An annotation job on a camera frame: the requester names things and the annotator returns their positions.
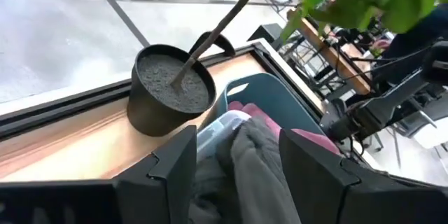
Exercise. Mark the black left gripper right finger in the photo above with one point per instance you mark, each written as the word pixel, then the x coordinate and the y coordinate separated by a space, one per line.
pixel 315 182

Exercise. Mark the teal plastic bin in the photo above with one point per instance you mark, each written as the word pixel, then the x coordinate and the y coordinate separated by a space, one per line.
pixel 276 94

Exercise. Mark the clear plastic bin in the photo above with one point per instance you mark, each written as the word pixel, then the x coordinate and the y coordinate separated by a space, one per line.
pixel 220 129

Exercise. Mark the dark grey baseball cap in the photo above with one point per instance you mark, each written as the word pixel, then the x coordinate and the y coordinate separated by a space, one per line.
pixel 259 175

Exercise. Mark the wooden background table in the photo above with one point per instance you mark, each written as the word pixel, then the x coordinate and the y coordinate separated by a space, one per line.
pixel 325 50

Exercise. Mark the person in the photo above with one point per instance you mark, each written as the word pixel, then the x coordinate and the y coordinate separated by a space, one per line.
pixel 416 35

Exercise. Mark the green potted plant black pot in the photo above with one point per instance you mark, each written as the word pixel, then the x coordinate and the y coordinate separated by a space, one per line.
pixel 150 112

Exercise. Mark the black speaker box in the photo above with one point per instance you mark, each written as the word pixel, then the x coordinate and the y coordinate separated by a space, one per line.
pixel 267 31

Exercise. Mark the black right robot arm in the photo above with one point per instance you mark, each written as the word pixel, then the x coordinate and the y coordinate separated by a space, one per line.
pixel 378 108

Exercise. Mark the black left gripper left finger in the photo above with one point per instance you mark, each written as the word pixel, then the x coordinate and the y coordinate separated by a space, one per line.
pixel 168 182

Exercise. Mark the black aluminium table frame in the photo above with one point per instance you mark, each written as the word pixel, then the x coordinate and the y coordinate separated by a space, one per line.
pixel 70 101

